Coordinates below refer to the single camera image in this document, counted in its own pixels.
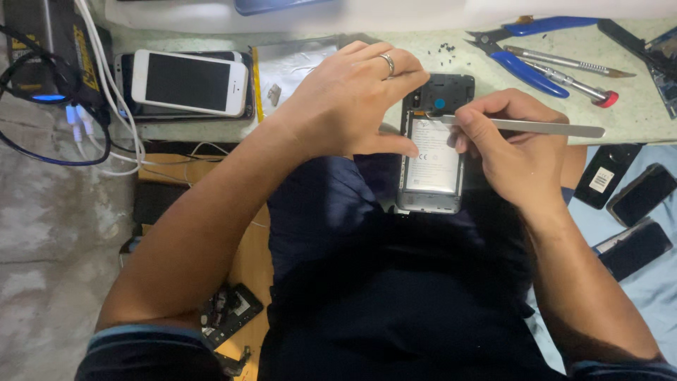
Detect person's right hand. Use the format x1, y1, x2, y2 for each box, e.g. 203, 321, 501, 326
449, 89, 570, 211

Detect person's left hand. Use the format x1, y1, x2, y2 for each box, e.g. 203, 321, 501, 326
275, 41, 430, 159

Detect metal pry tool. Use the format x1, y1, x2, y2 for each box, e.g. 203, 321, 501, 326
426, 113, 607, 140

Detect grey smartphone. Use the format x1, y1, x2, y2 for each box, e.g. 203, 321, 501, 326
396, 73, 476, 216

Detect silver bag with yellow edge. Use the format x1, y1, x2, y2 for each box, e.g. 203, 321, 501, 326
251, 36, 340, 123

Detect metal screwdriver with red cap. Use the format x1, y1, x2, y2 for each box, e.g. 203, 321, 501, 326
520, 60, 620, 109

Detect black phone with white sticker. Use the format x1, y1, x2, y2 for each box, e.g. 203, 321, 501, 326
573, 143, 644, 210

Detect white label phone battery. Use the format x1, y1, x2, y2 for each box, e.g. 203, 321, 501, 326
404, 117, 464, 194

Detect black smartphone under white one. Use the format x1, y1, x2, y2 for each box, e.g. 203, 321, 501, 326
113, 50, 257, 124

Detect dark blue phone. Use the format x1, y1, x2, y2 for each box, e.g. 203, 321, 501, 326
234, 0, 335, 17

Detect black phone with grey rim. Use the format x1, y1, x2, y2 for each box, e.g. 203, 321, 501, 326
606, 162, 677, 229

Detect black phone with white edge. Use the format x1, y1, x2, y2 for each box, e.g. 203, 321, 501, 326
592, 217, 674, 283

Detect person's dark blue clothing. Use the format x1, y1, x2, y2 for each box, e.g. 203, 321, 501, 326
74, 153, 677, 381

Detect wooden stool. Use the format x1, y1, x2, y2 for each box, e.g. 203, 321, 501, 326
138, 152, 275, 381

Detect broken black phone board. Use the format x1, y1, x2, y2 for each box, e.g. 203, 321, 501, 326
200, 283, 264, 351

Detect small black phone fragment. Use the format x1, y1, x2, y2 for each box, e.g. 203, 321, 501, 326
214, 345, 252, 378

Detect black and yellow power unit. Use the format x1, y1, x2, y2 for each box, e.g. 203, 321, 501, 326
1, 0, 113, 107

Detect blue handled cutting pliers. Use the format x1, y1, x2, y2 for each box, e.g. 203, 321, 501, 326
464, 15, 602, 100

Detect metal handled precision tool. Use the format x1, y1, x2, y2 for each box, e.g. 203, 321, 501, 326
502, 44, 638, 79

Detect dismantled phone frame with board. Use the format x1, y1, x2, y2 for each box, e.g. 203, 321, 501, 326
598, 18, 677, 120

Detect white charging cables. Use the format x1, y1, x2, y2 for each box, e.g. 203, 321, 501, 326
65, 0, 231, 177

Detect blue cable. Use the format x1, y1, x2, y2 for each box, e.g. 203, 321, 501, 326
0, 124, 113, 168

